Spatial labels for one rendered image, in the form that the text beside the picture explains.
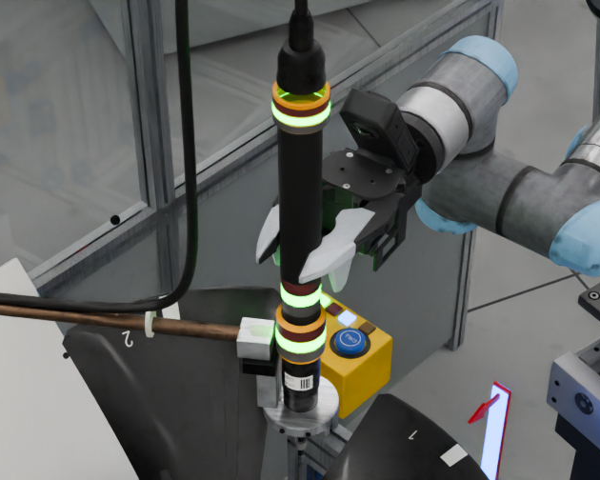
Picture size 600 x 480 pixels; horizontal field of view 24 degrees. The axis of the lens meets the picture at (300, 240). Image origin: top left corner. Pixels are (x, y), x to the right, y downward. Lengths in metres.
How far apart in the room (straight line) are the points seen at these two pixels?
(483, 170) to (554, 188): 0.07
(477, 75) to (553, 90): 2.84
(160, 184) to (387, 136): 1.03
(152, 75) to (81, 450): 0.65
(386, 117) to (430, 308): 1.99
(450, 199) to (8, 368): 0.54
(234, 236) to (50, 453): 0.87
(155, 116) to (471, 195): 0.81
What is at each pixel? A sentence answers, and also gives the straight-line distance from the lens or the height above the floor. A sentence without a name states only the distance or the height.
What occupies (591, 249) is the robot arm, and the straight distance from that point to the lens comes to 1.32.
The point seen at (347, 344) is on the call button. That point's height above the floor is 1.08.
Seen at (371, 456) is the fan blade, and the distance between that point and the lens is 1.60.
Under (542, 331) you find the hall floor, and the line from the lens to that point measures 3.40.
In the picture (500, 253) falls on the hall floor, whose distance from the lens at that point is 3.58.
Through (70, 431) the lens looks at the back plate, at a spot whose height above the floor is 1.21.
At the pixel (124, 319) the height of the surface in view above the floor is 1.55.
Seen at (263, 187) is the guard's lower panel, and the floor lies 0.90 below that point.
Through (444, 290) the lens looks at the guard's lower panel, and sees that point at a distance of 3.13.
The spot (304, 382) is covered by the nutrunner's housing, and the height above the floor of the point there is 1.51.
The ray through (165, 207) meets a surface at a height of 1.00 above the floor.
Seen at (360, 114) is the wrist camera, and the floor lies 1.74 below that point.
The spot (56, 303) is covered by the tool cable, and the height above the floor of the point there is 1.56.
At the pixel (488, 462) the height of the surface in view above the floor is 1.05.
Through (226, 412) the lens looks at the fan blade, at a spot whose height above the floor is 1.36.
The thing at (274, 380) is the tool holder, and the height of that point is 1.50.
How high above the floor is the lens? 2.44
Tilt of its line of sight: 43 degrees down
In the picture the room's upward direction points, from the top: straight up
